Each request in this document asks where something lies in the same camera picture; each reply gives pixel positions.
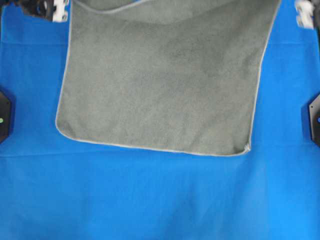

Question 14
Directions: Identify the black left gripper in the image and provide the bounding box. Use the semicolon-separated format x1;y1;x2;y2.
17;0;70;23

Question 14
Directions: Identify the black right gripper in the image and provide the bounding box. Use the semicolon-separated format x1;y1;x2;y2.
294;0;320;29

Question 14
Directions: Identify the grey microfibre towel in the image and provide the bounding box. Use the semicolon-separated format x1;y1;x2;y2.
55;0;280;156

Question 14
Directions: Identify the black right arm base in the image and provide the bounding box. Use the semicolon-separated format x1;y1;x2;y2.
306;92;320;148

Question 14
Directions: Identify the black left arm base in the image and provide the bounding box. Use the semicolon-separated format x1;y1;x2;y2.
0;86;16;144

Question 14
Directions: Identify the blue table cloth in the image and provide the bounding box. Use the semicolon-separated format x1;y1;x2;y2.
0;0;320;240

